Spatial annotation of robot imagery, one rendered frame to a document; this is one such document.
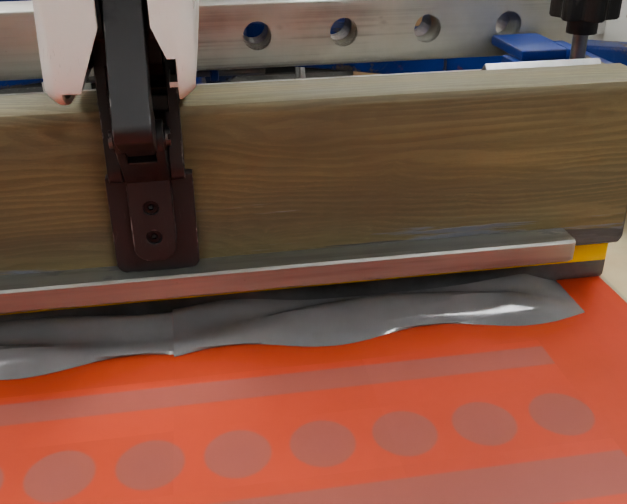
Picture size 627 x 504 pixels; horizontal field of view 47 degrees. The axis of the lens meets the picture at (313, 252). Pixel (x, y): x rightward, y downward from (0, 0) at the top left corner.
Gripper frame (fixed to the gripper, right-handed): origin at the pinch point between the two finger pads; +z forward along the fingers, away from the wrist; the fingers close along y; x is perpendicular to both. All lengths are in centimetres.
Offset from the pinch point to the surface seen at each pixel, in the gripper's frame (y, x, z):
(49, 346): 2.4, -4.7, 5.0
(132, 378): 4.3, -1.4, 5.6
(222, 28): -29.3, 4.4, -1.5
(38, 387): 4.3, -4.9, 5.6
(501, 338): 4.3, 13.8, 5.5
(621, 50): -58, 56, 8
